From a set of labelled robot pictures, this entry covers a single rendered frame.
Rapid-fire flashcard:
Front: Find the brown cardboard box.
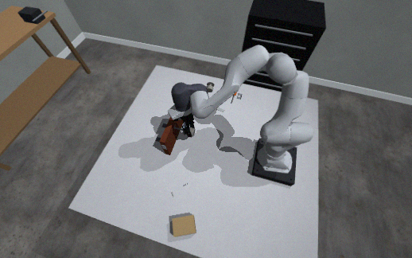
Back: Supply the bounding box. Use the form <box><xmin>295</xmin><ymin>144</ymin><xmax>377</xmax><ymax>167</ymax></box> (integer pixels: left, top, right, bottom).
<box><xmin>172</xmin><ymin>215</ymin><xmax>196</xmax><ymax>237</ymax></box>

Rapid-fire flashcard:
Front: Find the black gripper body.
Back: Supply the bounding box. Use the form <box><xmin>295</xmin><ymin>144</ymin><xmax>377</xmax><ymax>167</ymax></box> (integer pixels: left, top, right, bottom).
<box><xmin>181</xmin><ymin>113</ymin><xmax>192</xmax><ymax>124</ymax></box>

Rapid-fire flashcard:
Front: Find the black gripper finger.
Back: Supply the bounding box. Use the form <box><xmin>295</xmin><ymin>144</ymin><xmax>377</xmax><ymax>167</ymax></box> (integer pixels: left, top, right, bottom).
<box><xmin>182</xmin><ymin>120</ymin><xmax>192</xmax><ymax>137</ymax></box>
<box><xmin>189</xmin><ymin>115</ymin><xmax>195</xmax><ymax>128</ymax></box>

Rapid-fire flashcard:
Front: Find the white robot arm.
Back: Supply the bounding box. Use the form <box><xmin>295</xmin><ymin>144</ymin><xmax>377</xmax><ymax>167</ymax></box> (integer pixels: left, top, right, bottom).
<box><xmin>168</xmin><ymin>45</ymin><xmax>313</xmax><ymax>174</ymax></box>

